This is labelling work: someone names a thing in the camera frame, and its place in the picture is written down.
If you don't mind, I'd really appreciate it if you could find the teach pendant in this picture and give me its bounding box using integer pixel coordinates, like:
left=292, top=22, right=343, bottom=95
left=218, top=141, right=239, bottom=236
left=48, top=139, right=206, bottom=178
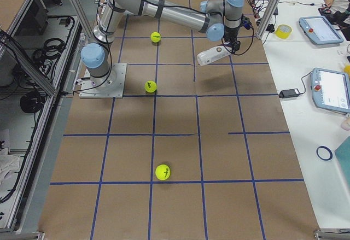
left=299, top=16, right=343, bottom=45
left=310, top=68, right=349, bottom=114

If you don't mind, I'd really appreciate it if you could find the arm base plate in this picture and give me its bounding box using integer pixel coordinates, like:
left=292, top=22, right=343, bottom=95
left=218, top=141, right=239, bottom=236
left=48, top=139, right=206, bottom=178
left=79, top=63, right=127, bottom=98

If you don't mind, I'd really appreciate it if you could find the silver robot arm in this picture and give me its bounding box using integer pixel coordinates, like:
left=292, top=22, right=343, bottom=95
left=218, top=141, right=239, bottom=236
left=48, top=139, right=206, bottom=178
left=78, top=0, right=250, bottom=98

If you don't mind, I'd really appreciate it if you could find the yellow tape roll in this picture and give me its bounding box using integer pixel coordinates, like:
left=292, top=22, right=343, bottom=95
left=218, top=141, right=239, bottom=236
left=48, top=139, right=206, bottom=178
left=275, top=24, right=292, bottom=39

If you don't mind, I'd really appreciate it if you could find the near teach pendant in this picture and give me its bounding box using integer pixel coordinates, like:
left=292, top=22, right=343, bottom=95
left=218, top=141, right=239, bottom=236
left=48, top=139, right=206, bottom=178
left=310, top=68, right=349, bottom=114

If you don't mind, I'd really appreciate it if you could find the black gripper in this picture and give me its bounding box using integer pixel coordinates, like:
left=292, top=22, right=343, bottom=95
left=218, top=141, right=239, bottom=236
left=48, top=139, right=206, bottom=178
left=222, top=26, right=241, bottom=55

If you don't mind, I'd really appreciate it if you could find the black power adapter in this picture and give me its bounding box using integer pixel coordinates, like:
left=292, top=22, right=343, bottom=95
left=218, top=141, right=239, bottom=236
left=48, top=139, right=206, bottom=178
left=278, top=89, right=301, bottom=98

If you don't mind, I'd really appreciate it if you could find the white blue tennis ball can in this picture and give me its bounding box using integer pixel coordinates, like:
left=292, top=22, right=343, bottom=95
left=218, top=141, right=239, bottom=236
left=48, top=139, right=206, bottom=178
left=197, top=45, right=231, bottom=66

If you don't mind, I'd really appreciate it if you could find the head tennis ball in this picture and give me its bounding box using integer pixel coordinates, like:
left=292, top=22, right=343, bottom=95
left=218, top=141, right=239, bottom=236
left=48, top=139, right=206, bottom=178
left=150, top=32, right=161, bottom=43
left=155, top=164, right=171, bottom=180

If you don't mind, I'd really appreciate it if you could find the blue tape ring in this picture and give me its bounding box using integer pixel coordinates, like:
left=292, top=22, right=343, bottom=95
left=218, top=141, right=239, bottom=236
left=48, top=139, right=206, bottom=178
left=316, top=145, right=334, bottom=161

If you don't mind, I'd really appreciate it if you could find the metal equipment rack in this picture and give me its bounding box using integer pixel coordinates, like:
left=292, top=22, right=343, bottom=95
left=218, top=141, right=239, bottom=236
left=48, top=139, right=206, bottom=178
left=1, top=0, right=95, bottom=239

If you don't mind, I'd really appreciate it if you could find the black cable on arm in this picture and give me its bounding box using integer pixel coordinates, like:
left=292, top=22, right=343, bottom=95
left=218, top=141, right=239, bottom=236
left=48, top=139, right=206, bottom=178
left=73, top=0, right=255, bottom=96

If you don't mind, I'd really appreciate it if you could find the aluminium frame post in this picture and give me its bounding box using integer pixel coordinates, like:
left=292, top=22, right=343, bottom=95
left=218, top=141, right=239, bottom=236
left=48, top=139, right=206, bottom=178
left=256, top=0, right=279, bottom=39

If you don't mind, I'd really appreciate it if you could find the Head tennis ball centre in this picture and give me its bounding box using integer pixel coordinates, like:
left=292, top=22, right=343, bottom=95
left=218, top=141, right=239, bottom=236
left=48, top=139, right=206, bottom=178
left=155, top=164, right=171, bottom=180

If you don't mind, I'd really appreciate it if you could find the far teach pendant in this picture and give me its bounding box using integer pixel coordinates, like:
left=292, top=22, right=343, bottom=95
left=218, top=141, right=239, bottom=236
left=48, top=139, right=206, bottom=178
left=299, top=16, right=343, bottom=45

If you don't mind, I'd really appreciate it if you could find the tennis ball near base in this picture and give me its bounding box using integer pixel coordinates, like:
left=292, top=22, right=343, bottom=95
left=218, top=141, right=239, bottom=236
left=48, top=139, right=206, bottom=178
left=144, top=80, right=158, bottom=93

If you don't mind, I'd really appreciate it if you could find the teal box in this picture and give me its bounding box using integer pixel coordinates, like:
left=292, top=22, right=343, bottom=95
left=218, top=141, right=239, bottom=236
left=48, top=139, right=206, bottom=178
left=335, top=137, right=350, bottom=184

